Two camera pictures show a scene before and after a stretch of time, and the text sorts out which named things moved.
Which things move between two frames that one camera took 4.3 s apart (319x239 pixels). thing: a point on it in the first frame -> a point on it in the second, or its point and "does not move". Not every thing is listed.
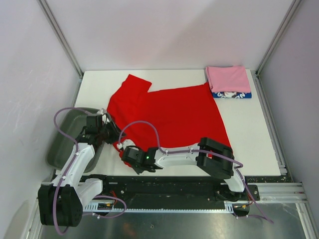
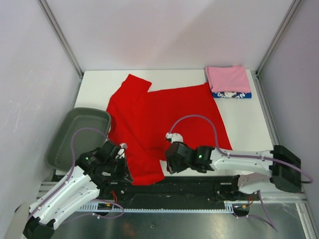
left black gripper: (115, 130) -> (124, 174)
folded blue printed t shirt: (235, 95) does not move
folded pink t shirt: (228, 79) does not move
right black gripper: (138, 170) -> (172, 167)
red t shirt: (167, 119) does not move
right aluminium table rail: (280, 158) does not move
